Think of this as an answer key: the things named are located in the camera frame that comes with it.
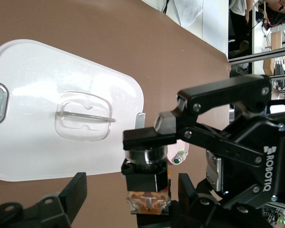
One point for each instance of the brown cardboard box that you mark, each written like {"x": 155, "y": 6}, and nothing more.
{"x": 276, "y": 42}

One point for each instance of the green push button switch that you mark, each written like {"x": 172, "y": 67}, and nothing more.
{"x": 180, "y": 156}

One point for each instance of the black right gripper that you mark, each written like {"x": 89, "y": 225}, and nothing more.
{"x": 282, "y": 166}

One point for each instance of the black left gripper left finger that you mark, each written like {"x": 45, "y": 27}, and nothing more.
{"x": 49, "y": 213}

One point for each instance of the aluminium frame profile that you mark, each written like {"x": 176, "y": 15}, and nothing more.
{"x": 258, "y": 56}

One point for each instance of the pink round plate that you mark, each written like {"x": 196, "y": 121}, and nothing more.
{"x": 177, "y": 145}

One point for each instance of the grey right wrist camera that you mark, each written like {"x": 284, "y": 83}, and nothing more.
{"x": 214, "y": 171}

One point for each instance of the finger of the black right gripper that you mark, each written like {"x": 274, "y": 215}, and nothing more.
{"x": 227, "y": 92}

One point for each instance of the white lidded storage box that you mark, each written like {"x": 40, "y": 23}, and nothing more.
{"x": 38, "y": 154}

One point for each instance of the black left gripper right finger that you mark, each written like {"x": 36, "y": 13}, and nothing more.
{"x": 199, "y": 213}

